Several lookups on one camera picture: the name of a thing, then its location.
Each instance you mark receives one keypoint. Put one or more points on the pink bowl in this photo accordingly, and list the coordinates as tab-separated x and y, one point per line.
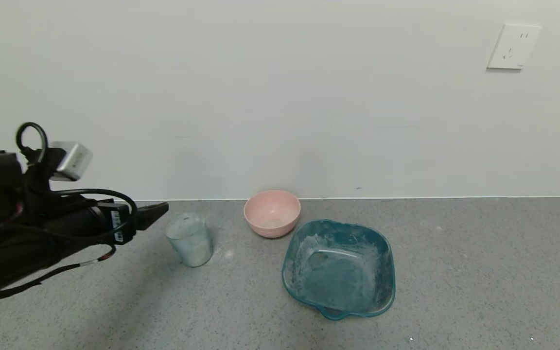
272	211

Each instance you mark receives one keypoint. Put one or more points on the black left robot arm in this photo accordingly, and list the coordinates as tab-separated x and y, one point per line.
12	248

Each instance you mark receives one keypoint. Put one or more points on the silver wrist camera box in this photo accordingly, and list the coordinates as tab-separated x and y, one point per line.
73	160

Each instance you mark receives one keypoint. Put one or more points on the teal square glass dish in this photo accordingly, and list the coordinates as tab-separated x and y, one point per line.
341	272

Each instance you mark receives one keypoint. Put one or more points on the white wall outlet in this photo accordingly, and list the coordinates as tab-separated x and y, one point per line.
514	46

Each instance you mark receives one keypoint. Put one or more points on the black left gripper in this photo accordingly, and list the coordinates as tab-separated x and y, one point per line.
120	222

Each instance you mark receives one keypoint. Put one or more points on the ribbed clear glass cup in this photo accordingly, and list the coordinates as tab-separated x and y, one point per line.
190	243

